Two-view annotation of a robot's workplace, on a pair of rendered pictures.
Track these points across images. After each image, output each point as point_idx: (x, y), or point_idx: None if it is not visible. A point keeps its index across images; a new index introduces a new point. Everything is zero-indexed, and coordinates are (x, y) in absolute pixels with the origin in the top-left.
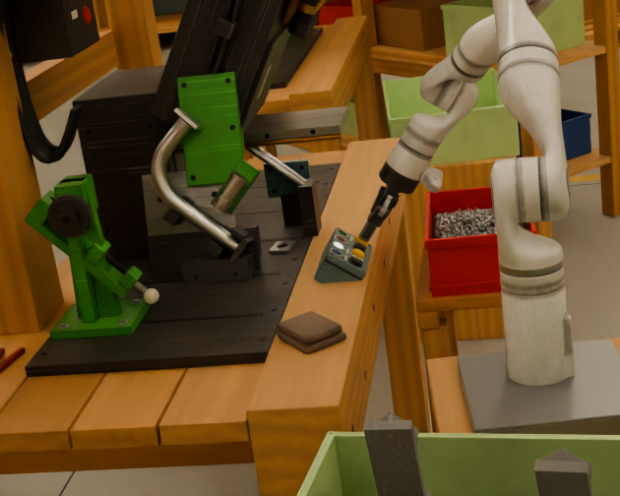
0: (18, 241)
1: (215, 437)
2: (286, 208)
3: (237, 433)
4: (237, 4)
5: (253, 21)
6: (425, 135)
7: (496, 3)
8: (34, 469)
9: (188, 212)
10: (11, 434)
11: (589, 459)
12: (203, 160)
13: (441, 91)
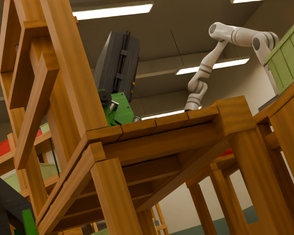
0: (75, 121)
1: (207, 113)
2: None
3: (214, 110)
4: (122, 68)
5: (126, 76)
6: (196, 96)
7: (220, 31)
8: (131, 157)
9: None
10: (132, 122)
11: None
12: (120, 118)
13: (197, 82)
